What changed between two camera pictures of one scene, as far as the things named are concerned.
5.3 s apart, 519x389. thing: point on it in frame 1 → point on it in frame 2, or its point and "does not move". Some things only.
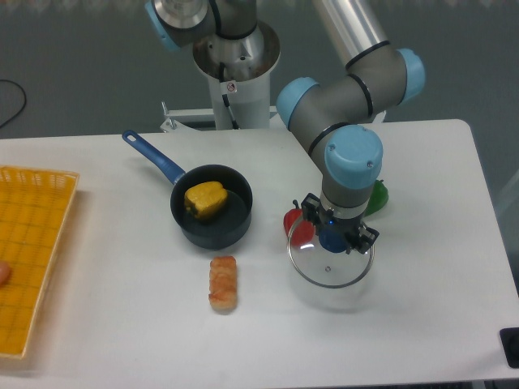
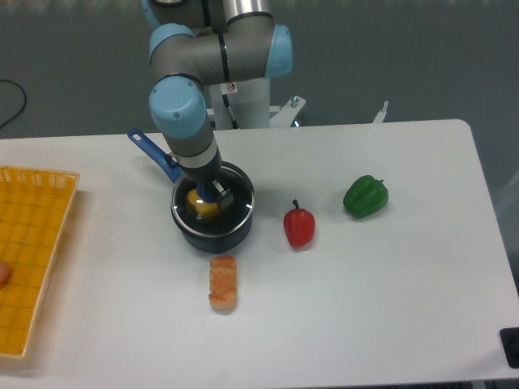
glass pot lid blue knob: x=322 y=258 → x=195 y=207
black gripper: x=312 y=210 → x=207 y=173
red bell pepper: x=299 y=231 does not move
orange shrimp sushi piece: x=223 y=283 does not move
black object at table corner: x=509 y=338 does not move
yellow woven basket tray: x=36 y=207 does not move
